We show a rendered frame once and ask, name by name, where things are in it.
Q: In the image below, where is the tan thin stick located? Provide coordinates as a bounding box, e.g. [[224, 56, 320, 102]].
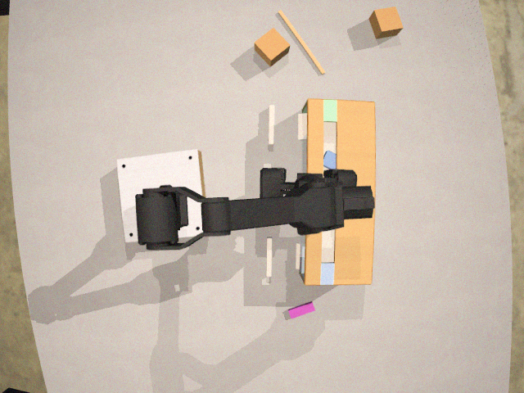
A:
[[278, 10, 325, 75]]

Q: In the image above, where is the small pink block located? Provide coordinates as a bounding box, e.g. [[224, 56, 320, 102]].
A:
[[288, 301, 315, 318]]

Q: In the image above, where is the light blue block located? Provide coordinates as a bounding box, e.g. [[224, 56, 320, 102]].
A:
[[323, 150, 337, 169]]

